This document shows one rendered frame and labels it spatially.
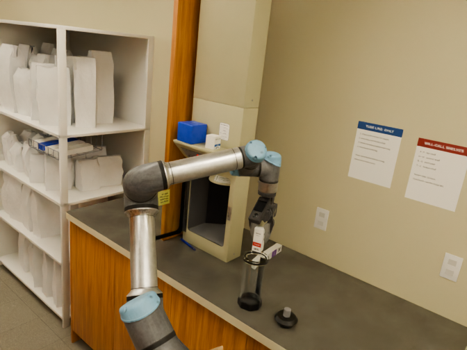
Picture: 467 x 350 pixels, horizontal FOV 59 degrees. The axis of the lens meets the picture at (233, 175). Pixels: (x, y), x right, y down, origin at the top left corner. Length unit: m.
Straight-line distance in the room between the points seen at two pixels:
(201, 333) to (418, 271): 1.02
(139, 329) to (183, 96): 1.21
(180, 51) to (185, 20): 0.14
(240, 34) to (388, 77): 0.68
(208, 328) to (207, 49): 1.25
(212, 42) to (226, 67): 0.14
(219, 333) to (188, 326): 0.20
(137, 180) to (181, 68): 0.86
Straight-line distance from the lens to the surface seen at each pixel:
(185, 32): 2.05
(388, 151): 1.99
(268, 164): 1.52
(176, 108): 2.05
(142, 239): 1.39
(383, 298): 2.08
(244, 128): 1.87
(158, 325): 1.23
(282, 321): 1.70
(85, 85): 2.82
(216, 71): 1.94
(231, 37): 1.89
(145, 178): 1.31
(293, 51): 2.21
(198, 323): 1.95
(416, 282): 2.11
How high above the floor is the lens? 1.96
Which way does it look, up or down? 17 degrees down
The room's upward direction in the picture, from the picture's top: 6 degrees clockwise
